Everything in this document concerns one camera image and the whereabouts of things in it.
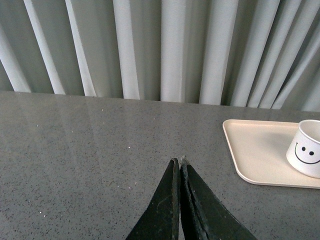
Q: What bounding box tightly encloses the cream rectangular tray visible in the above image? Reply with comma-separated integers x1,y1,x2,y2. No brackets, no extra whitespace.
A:
222,119,320,189

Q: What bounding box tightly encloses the white smiley face mug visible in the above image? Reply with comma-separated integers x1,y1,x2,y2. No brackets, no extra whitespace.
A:
286,119,320,178

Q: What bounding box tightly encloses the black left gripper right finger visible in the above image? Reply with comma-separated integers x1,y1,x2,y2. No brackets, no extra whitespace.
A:
180,157,256,240

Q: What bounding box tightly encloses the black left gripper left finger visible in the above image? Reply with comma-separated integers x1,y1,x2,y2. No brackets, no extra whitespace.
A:
127,158,181,240

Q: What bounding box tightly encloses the grey-white pleated curtain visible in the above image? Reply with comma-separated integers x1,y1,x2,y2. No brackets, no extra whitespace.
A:
0,0,320,112

